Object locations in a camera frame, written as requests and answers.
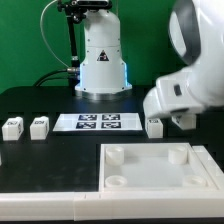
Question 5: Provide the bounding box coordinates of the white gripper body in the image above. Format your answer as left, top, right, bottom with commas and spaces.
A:
143, 73, 204, 130

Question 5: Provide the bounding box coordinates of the white square tabletop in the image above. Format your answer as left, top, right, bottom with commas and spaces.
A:
99, 143, 218, 191

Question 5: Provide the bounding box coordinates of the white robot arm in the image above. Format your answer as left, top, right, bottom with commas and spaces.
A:
72, 0, 224, 130

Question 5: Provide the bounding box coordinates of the white L-shaped fence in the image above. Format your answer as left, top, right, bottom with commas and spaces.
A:
0, 144, 224, 221

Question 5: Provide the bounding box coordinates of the white marker sheet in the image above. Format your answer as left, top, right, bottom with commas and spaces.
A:
53, 113, 142, 132

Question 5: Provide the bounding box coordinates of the black cable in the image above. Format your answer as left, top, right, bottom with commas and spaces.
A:
33, 67, 82, 88

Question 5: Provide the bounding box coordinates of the grey cable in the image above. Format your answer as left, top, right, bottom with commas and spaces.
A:
39, 0, 73, 69

